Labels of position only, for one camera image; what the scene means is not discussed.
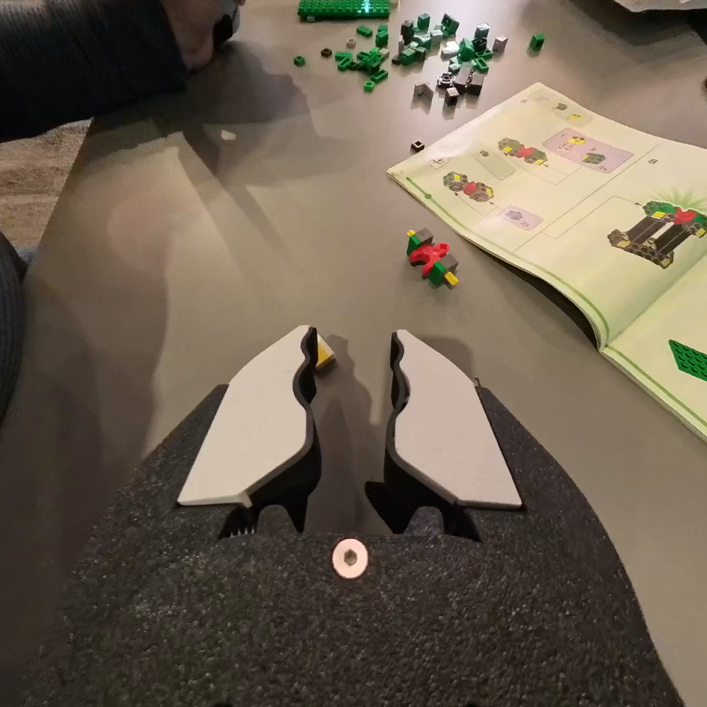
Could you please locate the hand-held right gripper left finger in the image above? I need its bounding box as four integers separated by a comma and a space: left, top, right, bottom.
177, 325, 323, 532

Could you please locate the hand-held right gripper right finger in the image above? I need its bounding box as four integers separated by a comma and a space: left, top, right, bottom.
365, 329, 524, 541

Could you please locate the red green brick assembly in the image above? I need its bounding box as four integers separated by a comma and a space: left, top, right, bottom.
405, 228, 460, 289

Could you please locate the person's left forearm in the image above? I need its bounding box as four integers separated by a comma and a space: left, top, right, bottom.
0, 0, 190, 141

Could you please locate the grey desk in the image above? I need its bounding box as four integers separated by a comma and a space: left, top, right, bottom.
0, 0, 707, 707

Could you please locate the person's left hand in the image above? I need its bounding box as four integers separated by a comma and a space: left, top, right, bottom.
163, 0, 244, 71

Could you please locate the green instruction booklet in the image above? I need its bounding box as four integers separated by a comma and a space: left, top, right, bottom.
386, 82, 707, 444

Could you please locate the pile of green grey bricks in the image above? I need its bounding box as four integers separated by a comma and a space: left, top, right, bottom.
292, 11, 548, 107

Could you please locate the green brick baseplate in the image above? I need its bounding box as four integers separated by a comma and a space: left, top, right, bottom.
297, 0, 400, 23

